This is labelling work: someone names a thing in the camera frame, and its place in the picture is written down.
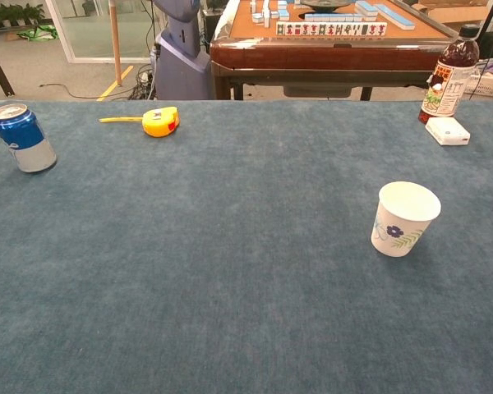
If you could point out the standing mahjong tile row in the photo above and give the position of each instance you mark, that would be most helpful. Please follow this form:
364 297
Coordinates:
330 28

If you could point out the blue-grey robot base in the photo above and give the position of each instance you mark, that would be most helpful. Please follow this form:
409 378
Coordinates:
181 61

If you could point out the blue table cloth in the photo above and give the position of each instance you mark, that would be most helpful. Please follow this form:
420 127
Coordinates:
230 246

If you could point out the green bag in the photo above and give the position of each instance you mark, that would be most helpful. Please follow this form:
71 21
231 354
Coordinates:
37 33

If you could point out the brown mahjong table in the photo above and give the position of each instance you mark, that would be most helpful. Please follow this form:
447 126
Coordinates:
312 53

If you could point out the blue and silver soda can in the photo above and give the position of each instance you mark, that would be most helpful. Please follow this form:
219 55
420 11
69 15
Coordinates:
22 139

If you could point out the small white box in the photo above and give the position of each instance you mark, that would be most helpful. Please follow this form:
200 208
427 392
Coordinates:
448 131

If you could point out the white floral paper cup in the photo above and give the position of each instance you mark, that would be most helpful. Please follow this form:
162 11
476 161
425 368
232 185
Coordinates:
398 230

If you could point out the dark drink bottle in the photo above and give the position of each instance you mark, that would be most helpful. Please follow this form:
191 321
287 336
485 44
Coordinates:
448 82

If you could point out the wooden pole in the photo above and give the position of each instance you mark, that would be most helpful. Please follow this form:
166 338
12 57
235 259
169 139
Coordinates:
116 41

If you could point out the green potted plants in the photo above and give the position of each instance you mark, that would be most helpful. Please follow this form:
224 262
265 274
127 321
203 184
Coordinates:
12 14

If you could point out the yellow tape measure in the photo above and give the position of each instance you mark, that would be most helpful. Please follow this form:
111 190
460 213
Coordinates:
160 123

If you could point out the white plastic basket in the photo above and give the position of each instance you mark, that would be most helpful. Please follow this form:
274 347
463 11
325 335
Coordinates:
489 85

